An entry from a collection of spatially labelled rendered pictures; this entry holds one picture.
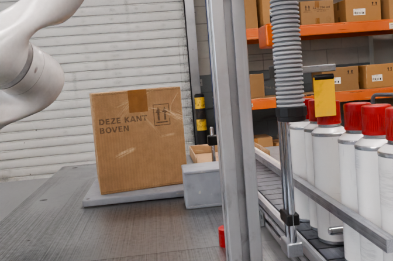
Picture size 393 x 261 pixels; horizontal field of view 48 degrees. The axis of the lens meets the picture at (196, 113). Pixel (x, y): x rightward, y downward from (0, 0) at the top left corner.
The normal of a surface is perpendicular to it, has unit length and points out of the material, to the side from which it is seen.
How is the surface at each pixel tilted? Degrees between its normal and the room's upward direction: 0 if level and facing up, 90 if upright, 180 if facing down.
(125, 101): 90
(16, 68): 118
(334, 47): 90
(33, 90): 134
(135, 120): 90
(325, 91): 90
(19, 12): 50
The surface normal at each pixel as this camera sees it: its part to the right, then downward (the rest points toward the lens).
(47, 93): 0.69, 0.54
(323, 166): -0.73, 0.11
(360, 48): 0.13, 0.06
